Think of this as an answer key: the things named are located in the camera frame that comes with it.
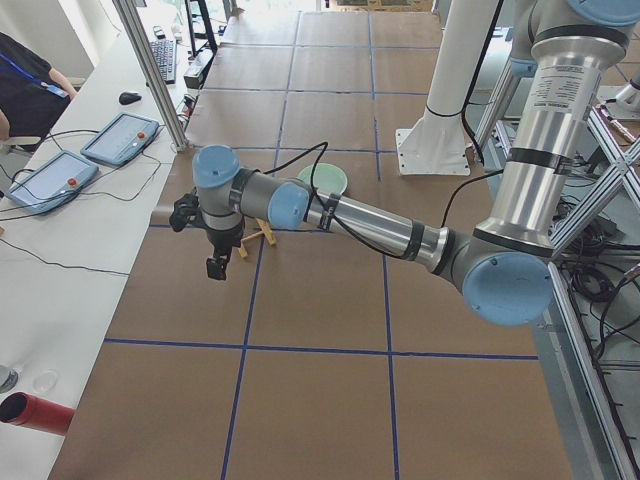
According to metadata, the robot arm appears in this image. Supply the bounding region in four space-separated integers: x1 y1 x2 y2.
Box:
192 1 639 326

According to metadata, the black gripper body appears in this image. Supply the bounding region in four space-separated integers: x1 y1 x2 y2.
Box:
206 225 244 258

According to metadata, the black computer mouse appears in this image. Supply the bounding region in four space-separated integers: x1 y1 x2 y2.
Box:
118 91 141 106

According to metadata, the far teach pendant tablet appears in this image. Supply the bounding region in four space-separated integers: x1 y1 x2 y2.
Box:
80 112 160 167

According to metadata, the light green plate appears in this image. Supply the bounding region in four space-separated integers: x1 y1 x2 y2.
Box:
297 162 348 195

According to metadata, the black keyboard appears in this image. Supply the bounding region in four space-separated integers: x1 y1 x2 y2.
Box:
149 39 177 84

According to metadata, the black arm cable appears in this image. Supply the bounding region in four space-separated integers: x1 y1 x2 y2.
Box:
263 141 504 259

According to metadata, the aluminium frame post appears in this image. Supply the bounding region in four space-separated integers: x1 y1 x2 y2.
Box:
112 0 190 152

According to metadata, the red cylinder bottle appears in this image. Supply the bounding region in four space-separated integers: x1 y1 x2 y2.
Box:
1 392 75 436

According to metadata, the near teach pendant tablet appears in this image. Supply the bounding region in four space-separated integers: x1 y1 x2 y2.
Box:
6 150 99 215

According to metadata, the clear plastic lid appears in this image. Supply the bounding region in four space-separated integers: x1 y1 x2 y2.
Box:
32 370 59 394

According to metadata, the aluminium frame structure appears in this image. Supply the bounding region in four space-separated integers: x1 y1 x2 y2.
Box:
479 79 640 480

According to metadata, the wooden dish rack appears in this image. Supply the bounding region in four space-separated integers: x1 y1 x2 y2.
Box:
238 219 277 259

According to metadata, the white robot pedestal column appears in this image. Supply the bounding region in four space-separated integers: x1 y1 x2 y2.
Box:
396 0 501 175

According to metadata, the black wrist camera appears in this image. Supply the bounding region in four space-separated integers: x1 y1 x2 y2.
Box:
169 193 202 232

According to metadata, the person in black shirt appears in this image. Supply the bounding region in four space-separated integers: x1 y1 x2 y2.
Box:
1 33 77 141

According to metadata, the teach pendant tablet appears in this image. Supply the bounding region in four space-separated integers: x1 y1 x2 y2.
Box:
80 112 160 167
6 150 99 215

